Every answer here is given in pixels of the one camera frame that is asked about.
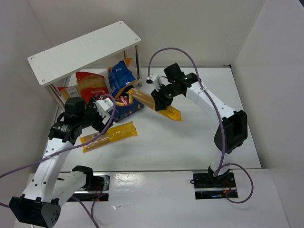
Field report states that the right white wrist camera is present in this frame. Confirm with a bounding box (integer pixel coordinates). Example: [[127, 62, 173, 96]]
[[146, 74, 163, 91]]

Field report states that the yellow spaghetti pack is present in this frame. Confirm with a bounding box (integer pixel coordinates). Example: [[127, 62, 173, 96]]
[[83, 121, 138, 153], [127, 88, 182, 122]]

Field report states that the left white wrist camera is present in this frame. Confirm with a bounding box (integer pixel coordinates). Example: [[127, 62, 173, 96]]
[[95, 98, 114, 118]]

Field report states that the white shelf with metal legs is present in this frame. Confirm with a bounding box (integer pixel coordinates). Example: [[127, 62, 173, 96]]
[[27, 21, 142, 109]]

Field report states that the red macaroni bag upper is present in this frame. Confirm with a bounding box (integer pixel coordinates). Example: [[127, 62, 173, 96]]
[[76, 72, 109, 103]]

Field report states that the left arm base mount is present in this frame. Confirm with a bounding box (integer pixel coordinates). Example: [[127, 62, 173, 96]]
[[73, 172, 110, 202]]

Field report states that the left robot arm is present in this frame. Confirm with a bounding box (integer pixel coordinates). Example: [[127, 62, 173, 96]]
[[9, 95, 115, 228]]

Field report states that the red macaroni bag with label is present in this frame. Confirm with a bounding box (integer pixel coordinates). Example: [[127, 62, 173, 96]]
[[58, 85, 80, 102]]

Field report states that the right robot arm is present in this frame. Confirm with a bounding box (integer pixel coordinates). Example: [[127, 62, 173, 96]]
[[146, 63, 248, 185]]

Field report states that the blue orange pasta bag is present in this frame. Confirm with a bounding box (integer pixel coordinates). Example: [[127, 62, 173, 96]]
[[107, 58, 137, 99]]

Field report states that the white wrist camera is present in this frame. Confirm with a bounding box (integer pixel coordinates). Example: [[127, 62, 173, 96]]
[[146, 74, 163, 91], [95, 98, 114, 118]]

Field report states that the blue Barilla rigatoni box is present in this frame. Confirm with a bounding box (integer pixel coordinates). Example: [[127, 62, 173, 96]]
[[114, 85, 144, 123]]

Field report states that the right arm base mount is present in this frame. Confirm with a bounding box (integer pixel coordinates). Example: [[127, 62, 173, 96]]
[[190, 171, 238, 200]]

